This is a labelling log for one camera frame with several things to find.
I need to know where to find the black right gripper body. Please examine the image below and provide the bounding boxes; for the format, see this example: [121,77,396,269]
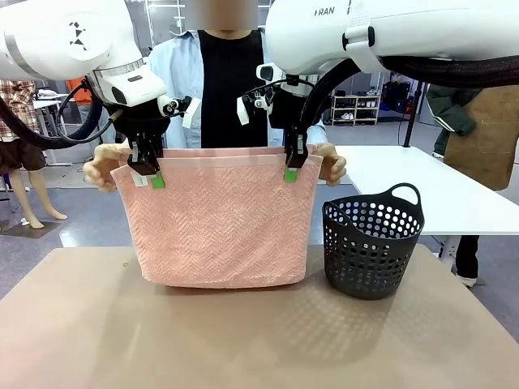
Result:
[268,88,314,131]

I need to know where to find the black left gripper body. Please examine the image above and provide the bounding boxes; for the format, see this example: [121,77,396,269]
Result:
[103,96,172,142]

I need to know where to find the pink terry towel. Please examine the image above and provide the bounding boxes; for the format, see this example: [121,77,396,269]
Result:
[109,145,324,290]

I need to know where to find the black perforated plastic basket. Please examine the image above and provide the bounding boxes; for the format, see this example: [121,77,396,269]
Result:
[321,182,427,301]

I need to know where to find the person's left forearm blue sleeve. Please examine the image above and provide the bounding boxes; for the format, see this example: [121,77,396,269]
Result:
[307,122,328,146]

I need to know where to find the person's left hand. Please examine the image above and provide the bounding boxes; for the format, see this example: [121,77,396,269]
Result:
[315,143,349,188]

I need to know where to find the person's right hand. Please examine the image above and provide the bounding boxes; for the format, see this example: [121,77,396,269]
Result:
[82,143,133,194]

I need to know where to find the wooden shoe rack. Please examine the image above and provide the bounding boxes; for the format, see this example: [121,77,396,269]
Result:
[331,94,383,127]

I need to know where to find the person in light blue shirt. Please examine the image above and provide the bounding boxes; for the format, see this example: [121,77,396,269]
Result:
[147,28,328,149]

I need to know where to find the black equipment cases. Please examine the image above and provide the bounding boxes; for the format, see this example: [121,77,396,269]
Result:
[382,79,415,115]

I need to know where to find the black pole stand white top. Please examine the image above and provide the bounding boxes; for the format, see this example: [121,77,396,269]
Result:
[401,79,426,148]

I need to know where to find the mannequin in plaid shirt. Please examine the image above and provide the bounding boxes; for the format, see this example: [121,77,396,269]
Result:
[0,78,69,231]

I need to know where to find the large white side table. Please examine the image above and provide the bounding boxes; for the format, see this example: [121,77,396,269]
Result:
[325,144,519,269]

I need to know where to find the person in brown apron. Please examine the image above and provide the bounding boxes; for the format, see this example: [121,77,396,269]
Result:
[425,82,519,289]

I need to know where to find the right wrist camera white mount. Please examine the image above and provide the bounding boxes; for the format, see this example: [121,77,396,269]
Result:
[235,86,277,126]

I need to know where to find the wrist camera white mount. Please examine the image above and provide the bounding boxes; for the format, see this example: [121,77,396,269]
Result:
[157,95,201,130]
[235,86,277,126]

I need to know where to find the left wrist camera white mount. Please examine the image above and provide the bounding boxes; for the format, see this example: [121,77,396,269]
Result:
[157,95,201,130]

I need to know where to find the left gripper thin black cable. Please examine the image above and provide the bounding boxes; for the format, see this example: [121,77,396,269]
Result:
[55,82,123,143]

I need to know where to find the left arm thick black hose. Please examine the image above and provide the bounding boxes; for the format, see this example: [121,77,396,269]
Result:
[0,75,107,151]

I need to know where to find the arm thick black hose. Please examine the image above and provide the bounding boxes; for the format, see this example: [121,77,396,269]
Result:
[301,53,519,127]
[0,75,107,151]

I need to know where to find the right arm thick black hose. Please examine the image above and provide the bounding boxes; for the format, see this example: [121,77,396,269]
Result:
[301,53,519,127]

